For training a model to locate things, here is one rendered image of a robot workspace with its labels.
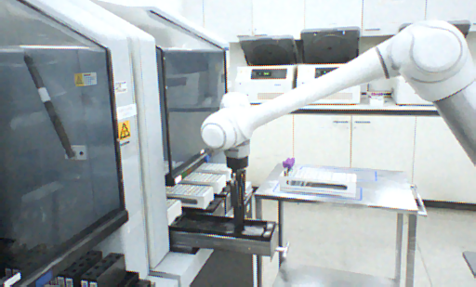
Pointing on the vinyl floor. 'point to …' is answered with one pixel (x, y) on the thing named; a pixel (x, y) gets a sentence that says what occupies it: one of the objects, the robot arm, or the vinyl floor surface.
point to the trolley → (386, 190)
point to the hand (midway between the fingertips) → (239, 212)
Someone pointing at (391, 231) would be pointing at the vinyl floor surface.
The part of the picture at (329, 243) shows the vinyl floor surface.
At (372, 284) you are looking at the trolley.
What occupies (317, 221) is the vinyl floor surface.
